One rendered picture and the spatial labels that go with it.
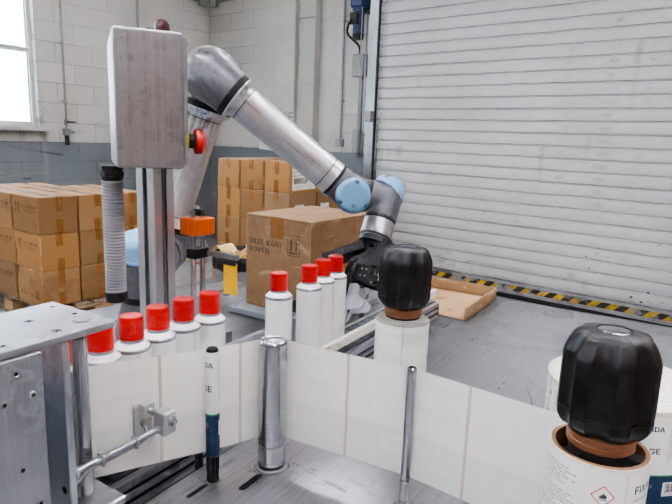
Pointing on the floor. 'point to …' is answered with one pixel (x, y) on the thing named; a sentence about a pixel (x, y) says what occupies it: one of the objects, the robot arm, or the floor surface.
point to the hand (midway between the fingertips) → (342, 316)
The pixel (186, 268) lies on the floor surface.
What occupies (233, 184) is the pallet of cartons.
